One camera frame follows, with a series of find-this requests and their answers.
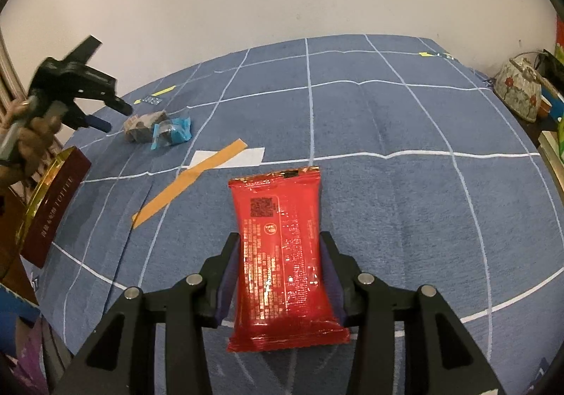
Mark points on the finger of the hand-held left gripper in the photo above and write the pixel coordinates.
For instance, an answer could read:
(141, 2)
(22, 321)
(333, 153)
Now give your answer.
(86, 50)
(99, 124)

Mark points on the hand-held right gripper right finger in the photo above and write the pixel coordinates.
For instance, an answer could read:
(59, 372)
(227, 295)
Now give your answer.
(337, 289)

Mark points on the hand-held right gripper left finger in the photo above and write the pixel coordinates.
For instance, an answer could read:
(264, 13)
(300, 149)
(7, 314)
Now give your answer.
(224, 289)

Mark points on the grey-brown clear snack packet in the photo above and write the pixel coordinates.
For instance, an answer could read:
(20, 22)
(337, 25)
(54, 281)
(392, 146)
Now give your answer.
(139, 124)

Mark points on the red snack packet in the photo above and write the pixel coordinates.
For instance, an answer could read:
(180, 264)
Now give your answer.
(277, 254)

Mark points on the blue-ended clear candy packet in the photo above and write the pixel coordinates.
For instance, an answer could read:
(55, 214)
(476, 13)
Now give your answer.
(169, 132)

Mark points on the gold-lined maroon box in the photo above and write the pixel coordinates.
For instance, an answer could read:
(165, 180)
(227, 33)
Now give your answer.
(53, 205)

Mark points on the person's left hand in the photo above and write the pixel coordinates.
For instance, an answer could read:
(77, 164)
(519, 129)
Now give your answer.
(42, 139)

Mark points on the yellow tape mark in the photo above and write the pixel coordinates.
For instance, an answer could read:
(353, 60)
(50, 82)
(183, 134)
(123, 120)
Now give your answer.
(164, 91)

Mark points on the orange tape strip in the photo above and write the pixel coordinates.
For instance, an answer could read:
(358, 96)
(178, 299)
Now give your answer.
(185, 183)

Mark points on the white paper label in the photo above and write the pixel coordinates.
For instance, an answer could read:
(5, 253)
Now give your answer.
(249, 157)

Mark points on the purple bag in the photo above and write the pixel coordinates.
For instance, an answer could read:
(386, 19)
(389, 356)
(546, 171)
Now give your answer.
(31, 355)

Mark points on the stack of books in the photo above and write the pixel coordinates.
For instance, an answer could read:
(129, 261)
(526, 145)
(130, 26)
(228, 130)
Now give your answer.
(553, 152)

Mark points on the floral ceramic pot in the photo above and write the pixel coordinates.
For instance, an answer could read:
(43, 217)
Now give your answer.
(517, 91)

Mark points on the black device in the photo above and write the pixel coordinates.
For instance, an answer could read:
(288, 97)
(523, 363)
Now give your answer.
(550, 68)

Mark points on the beige moulded door frame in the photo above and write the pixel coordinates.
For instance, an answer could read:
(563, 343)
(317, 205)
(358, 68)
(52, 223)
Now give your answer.
(11, 73)

